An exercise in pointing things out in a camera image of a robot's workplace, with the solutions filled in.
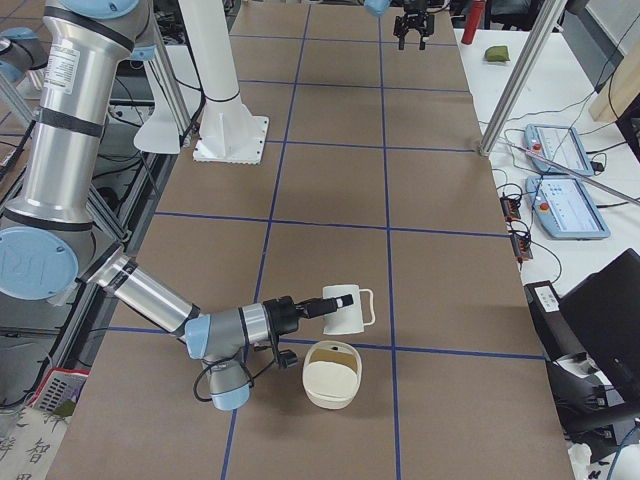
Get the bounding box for blue teach pendant near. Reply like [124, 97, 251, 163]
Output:
[525, 175, 610, 240]

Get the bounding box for blue teach pendant far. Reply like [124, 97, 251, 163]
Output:
[524, 124, 595, 176]

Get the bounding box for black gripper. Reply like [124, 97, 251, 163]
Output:
[263, 294, 354, 336]
[393, 0, 434, 51]

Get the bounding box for black monitor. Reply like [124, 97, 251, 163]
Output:
[559, 248, 639, 401]

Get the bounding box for blue teach pendant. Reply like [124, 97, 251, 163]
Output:
[525, 175, 610, 240]
[524, 124, 595, 176]

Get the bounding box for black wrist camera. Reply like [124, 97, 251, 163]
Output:
[271, 335, 299, 370]

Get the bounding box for white basket with red rim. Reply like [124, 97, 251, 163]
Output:
[27, 368, 90, 413]

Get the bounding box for white ribbed mug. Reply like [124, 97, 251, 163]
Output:
[322, 284, 376, 335]

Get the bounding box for aluminium frame post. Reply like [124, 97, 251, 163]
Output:
[478, 0, 567, 157]

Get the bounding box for red bottle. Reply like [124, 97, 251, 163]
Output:
[461, 0, 486, 45]

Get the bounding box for cream oval bin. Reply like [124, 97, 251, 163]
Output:
[302, 341, 363, 410]

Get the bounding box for black box with label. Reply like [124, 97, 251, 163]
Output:
[524, 281, 585, 361]

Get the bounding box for green cloth pouch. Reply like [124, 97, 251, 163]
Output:
[484, 45, 510, 63]

